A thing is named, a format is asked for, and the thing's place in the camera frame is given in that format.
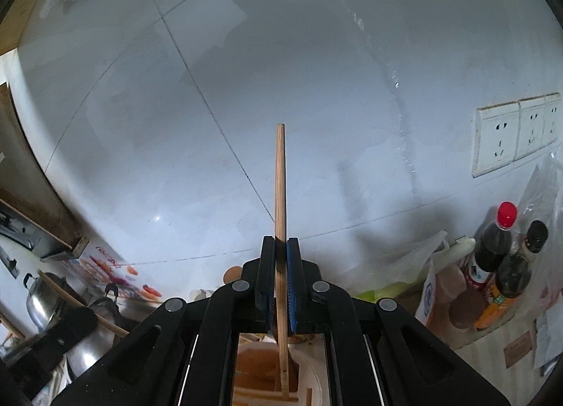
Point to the black cap orange label bottle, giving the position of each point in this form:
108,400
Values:
510,283

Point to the white wall socket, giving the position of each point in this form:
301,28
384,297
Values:
530,126
553,118
496,140

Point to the clear plastic bag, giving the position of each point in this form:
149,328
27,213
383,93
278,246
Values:
543,195

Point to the long wooden stick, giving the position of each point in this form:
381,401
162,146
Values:
74,302

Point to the dark cookware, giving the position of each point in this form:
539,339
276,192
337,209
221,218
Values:
48,335

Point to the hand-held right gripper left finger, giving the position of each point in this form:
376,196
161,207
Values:
269,283

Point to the brown egg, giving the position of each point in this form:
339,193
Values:
231,276

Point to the white plastic bag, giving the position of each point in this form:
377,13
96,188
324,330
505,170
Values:
409,265

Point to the small steel pot with lid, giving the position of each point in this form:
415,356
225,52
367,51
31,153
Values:
42,300

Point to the range hood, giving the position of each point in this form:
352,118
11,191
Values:
26,195

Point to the colourful wall sticker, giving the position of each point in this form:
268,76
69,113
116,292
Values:
114,267

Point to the wooden chopstick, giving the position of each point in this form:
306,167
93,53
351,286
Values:
280,177

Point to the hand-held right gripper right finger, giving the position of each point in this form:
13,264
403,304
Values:
292,283

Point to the red cap soy sauce bottle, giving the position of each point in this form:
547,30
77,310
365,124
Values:
492,247

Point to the large steel pot with lid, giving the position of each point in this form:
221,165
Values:
94,344

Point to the white paper sheet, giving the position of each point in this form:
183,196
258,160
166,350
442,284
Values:
547,335

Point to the garlic bulb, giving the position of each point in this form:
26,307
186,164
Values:
201,294

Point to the brown card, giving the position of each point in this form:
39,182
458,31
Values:
519,349

